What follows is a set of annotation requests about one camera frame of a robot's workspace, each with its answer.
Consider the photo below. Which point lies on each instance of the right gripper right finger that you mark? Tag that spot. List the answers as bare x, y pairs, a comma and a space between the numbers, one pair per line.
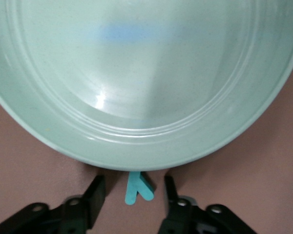
193, 219

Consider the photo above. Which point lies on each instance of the green plate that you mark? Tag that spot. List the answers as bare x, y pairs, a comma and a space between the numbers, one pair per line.
146, 73

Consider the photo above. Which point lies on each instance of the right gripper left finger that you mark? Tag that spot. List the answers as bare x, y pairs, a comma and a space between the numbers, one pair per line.
63, 217

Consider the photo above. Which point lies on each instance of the teal letter y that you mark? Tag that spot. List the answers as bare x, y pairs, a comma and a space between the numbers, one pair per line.
131, 192

